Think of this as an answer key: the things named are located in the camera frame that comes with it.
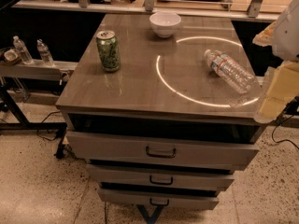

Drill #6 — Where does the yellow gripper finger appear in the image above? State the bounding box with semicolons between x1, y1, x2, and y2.
254;61;299;123

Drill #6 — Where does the clear plastic water bottle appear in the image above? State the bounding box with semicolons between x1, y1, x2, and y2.
204;49;255;94

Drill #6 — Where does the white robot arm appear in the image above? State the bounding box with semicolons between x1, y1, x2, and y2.
254;0;299;123

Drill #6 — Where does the white ceramic bowl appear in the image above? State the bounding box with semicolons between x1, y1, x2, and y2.
149;12;181;38

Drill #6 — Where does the right small water bottle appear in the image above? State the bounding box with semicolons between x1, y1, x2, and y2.
36;39;54;67

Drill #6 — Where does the small water bottle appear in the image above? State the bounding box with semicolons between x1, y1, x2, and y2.
36;39;54;67
13;35;34;64

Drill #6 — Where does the left small water bottle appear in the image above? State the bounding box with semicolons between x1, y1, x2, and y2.
13;35;34;64

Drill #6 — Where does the grey drawer cabinet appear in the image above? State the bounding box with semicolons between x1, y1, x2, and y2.
57;15;263;198

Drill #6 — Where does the bottom grey drawer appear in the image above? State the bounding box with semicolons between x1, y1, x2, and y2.
98;189;219;210

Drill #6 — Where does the grey drawer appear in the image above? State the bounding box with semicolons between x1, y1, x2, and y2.
87;164;234;191
66;132;258;170
98;189;219;210

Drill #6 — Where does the green soda can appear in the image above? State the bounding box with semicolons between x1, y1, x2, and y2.
96;30;121;72

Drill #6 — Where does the top grey drawer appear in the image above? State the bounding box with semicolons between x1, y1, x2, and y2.
66;132;258;170

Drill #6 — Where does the middle grey drawer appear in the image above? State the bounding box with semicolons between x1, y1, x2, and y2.
87;164;234;191

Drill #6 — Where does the grey side bench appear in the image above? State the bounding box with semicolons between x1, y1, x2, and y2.
0;60;77;81

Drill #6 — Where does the small round container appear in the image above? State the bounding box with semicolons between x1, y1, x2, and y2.
0;47;21;66

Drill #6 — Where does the black floor cable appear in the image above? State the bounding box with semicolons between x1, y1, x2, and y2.
36;110;68;142

